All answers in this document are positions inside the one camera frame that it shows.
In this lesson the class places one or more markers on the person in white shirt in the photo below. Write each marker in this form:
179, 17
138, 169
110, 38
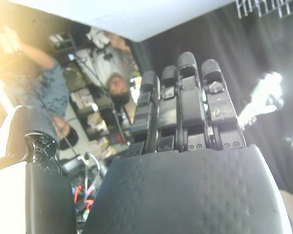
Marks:
117, 83

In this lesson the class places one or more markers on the person in blue shirt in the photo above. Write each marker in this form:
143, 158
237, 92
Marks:
51, 85

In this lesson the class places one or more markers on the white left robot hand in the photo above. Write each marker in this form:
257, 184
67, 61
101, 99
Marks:
185, 190

